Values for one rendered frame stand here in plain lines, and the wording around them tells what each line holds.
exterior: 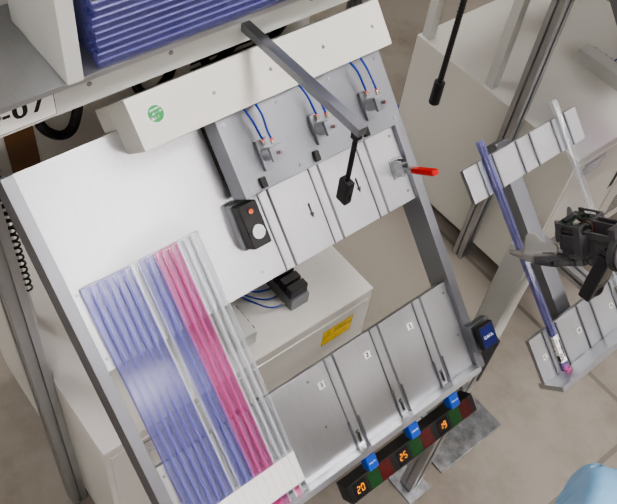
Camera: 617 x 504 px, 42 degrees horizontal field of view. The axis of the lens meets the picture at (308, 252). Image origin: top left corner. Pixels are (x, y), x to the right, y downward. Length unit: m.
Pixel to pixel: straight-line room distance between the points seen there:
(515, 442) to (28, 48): 1.79
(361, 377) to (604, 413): 1.25
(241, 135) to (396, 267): 1.50
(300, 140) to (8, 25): 0.47
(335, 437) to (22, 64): 0.83
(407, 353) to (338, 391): 0.17
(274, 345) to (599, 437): 1.19
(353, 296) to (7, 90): 0.99
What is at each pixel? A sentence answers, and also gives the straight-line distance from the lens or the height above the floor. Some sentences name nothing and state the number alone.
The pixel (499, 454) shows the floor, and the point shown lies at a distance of 2.44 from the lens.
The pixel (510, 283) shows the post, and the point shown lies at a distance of 1.84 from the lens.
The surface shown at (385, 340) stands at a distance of 1.53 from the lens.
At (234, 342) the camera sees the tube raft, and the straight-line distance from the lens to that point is 1.35.
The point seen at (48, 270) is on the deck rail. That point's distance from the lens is 1.23.
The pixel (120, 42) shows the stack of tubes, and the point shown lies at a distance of 1.12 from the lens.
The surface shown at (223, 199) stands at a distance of 1.33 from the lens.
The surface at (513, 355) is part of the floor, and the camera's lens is 2.62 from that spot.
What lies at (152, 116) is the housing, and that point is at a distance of 1.20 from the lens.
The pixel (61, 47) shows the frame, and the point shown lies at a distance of 1.06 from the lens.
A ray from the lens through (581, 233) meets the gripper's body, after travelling 1.48.
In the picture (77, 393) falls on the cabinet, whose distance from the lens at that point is 1.70.
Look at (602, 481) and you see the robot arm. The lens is 1.09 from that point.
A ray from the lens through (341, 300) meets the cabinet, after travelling 1.82.
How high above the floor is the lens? 2.10
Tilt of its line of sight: 51 degrees down
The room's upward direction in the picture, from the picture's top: 9 degrees clockwise
